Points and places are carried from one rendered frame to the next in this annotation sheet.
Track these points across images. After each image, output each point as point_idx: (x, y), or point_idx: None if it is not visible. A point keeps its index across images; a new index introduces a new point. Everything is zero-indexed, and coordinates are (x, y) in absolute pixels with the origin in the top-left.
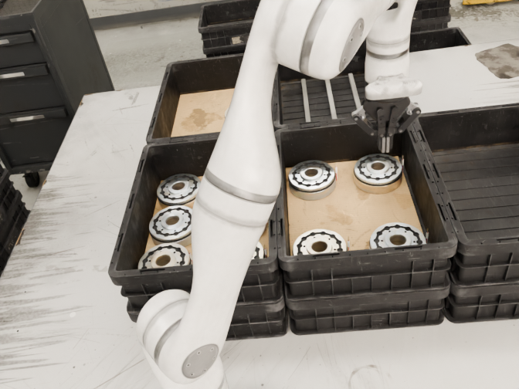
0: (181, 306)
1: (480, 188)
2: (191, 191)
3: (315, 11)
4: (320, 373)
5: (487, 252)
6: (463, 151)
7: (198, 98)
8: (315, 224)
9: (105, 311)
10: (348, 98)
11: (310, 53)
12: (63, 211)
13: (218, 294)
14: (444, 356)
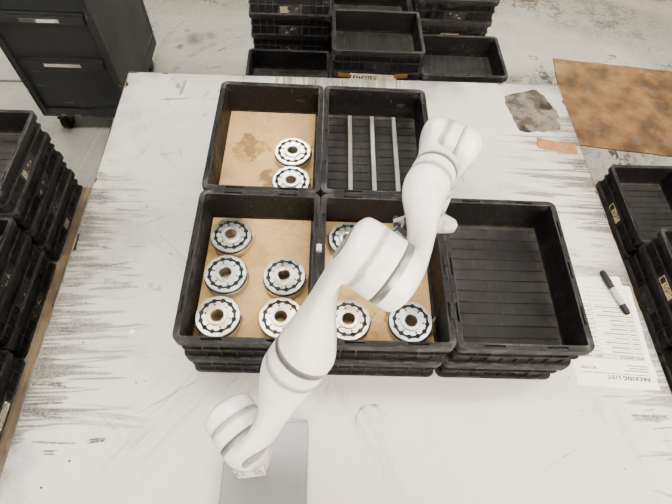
0: (243, 417)
1: (482, 270)
2: (242, 240)
3: (389, 276)
4: (335, 408)
5: (476, 352)
6: (475, 228)
7: (248, 119)
8: (346, 288)
9: (161, 331)
10: (388, 147)
11: (379, 302)
12: (116, 218)
13: (276, 425)
14: (428, 402)
